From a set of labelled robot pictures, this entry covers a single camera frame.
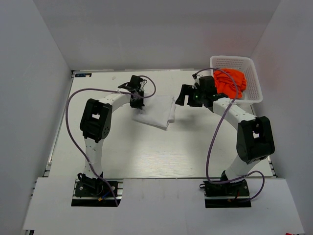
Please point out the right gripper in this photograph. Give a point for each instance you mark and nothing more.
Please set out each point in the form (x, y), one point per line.
(185, 91)

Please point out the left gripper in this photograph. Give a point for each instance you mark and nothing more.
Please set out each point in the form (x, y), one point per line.
(138, 105)

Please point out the white t shirt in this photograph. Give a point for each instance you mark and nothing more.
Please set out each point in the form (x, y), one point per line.
(159, 111)

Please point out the orange t shirt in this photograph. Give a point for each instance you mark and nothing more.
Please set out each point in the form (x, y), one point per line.
(225, 85)

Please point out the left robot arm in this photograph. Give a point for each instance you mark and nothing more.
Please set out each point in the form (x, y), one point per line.
(96, 121)

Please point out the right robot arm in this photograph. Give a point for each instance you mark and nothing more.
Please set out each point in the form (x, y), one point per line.
(254, 140)

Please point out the white plastic basket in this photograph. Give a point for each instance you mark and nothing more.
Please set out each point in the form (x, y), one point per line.
(253, 92)

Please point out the blue label sticker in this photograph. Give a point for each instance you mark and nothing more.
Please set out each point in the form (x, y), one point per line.
(83, 75)

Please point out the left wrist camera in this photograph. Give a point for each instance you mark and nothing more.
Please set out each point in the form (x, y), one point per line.
(143, 82)

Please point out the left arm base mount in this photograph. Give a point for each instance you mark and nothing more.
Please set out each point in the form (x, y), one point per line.
(84, 196)

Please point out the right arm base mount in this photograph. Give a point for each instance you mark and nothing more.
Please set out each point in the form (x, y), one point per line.
(222, 196)

